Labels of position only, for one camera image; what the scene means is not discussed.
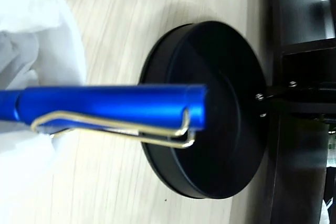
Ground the blue pen with metal clip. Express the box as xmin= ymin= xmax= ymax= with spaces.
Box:
xmin=0 ymin=83 xmax=208 ymax=148

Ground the crumpled white tissue paper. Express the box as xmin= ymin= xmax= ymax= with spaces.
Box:
xmin=0 ymin=22 xmax=43 ymax=91

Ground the black round stand base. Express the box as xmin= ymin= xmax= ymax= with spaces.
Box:
xmin=138 ymin=20 xmax=269 ymax=200

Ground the dark wooden shelf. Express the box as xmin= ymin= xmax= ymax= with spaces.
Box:
xmin=267 ymin=0 xmax=336 ymax=224

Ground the white mug black handle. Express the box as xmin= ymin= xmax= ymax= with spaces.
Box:
xmin=0 ymin=0 xmax=89 ymax=172

